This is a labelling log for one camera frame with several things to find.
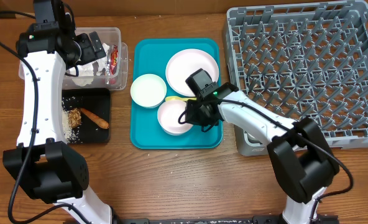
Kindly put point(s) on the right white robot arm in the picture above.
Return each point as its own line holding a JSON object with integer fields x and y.
{"x": 303, "y": 162}

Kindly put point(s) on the white napkin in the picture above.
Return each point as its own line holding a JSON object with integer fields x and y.
{"x": 93, "y": 73}

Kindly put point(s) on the orange carrot piece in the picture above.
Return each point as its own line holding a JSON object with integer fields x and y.
{"x": 96, "y": 119}

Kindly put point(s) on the large white plate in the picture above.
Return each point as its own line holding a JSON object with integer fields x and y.
{"x": 186, "y": 62}

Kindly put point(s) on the black tray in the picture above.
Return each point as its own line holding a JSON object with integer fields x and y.
{"x": 97, "y": 101}

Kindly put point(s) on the grey dishwasher rack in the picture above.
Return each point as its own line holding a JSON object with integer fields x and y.
{"x": 305, "y": 60}

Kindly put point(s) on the yellow plastic spoon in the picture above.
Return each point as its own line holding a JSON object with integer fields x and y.
{"x": 170, "y": 98}

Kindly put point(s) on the white green bowl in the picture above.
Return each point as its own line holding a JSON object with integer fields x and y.
{"x": 148, "y": 90}

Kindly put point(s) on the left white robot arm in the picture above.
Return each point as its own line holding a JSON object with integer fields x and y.
{"x": 43, "y": 165}

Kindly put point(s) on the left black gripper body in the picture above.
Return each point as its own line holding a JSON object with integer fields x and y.
{"x": 87, "y": 53}

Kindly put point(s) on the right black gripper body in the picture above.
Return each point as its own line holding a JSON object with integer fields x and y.
{"x": 197, "y": 116}

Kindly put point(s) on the clear plastic bin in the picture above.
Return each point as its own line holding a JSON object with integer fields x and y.
{"x": 109, "y": 37}

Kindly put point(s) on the red ketchup packet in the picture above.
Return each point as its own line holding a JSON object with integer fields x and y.
{"x": 112, "y": 63}

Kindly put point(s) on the small pink bowl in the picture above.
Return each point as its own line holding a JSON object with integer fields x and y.
{"x": 168, "y": 115}

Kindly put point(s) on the spilled rice grains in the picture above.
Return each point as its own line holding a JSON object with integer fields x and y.
{"x": 68, "y": 132}

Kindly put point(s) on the brown food chunk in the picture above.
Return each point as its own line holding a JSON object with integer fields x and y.
{"x": 74, "y": 118}

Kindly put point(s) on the teal serving tray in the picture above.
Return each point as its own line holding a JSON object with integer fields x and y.
{"x": 152, "y": 56}

